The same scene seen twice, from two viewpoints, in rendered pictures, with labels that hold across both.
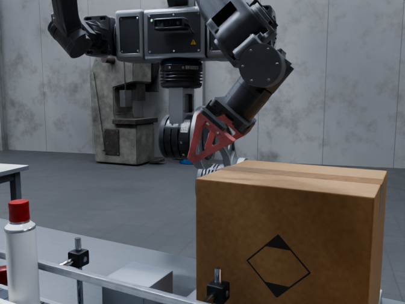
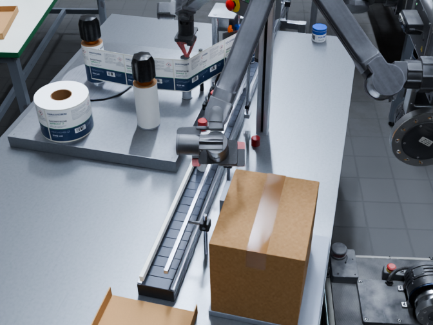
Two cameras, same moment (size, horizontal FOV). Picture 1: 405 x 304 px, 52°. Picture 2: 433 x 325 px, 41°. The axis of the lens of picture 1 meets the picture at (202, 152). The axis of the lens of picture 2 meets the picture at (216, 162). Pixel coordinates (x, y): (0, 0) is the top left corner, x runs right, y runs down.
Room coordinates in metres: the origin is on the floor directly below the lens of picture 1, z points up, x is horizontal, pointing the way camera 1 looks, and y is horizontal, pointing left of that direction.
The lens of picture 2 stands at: (0.39, -1.22, 2.18)
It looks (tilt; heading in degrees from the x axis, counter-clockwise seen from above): 39 degrees down; 77
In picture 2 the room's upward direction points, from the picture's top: 1 degrees counter-clockwise
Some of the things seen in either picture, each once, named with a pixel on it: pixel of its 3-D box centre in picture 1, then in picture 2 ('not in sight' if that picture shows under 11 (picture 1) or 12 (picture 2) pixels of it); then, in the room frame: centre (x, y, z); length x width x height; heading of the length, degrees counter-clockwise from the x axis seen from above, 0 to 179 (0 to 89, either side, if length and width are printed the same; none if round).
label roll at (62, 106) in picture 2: not in sight; (64, 111); (0.25, 0.70, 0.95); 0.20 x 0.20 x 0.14
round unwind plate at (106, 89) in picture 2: not in sight; (98, 80); (0.39, 1.01, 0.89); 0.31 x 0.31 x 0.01
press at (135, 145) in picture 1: (129, 93); not in sight; (7.78, 1.35, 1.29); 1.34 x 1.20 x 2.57; 73
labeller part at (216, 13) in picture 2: not in sight; (225, 11); (0.95, 0.99, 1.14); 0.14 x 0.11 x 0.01; 62
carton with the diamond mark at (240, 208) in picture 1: (293, 243); (265, 246); (0.77, -0.18, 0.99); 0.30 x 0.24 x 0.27; 62
